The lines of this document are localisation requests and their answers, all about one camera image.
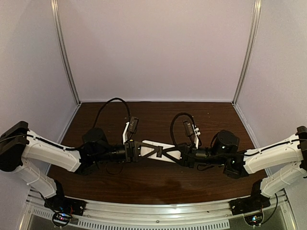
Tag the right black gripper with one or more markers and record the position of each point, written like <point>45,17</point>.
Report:
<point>186,154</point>

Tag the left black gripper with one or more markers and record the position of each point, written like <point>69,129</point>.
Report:
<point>129,151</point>

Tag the white remote control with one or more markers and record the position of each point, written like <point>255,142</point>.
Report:
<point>155,150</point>

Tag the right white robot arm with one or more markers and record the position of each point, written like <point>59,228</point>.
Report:
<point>292,152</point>

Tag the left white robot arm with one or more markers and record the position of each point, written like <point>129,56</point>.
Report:
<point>19,145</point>

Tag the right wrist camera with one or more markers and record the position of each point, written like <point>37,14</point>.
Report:
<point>192,132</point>

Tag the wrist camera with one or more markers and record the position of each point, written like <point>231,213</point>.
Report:
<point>130,129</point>
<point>192,132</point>

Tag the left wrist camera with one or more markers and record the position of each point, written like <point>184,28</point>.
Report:
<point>130,129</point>

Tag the front aluminium rail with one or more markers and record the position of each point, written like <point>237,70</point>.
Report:
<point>214,215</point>

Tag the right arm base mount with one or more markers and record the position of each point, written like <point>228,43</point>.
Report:
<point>251,207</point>

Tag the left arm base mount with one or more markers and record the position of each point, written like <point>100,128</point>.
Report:
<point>64,209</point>

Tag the right aluminium frame post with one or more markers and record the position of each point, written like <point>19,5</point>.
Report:
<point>255,20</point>

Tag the aluminium frame post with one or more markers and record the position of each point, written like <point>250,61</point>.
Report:
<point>255,20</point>
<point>63,50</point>

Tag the left aluminium frame post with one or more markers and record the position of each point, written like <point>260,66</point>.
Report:
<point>63,50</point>

